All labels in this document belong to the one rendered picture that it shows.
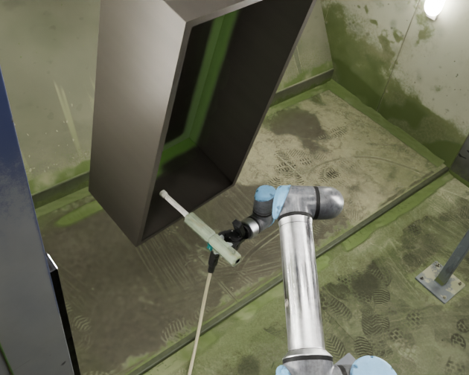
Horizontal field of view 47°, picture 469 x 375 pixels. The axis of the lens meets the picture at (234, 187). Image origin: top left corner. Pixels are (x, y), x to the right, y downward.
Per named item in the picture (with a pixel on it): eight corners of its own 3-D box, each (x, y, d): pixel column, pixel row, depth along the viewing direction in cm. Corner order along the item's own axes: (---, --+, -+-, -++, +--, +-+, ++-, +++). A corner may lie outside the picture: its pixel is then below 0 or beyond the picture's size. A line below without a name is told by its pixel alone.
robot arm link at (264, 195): (279, 183, 241) (275, 204, 249) (254, 182, 240) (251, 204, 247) (282, 196, 234) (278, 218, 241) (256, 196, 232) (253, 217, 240)
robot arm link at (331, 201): (354, 187, 180) (304, 188, 247) (318, 185, 178) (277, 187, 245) (353, 221, 180) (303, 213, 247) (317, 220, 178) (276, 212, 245)
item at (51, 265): (67, 373, 169) (36, 254, 124) (74, 369, 170) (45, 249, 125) (77, 389, 166) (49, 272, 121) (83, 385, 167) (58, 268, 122)
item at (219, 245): (233, 286, 234) (243, 252, 218) (225, 291, 231) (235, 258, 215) (161, 219, 254) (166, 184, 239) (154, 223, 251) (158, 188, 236)
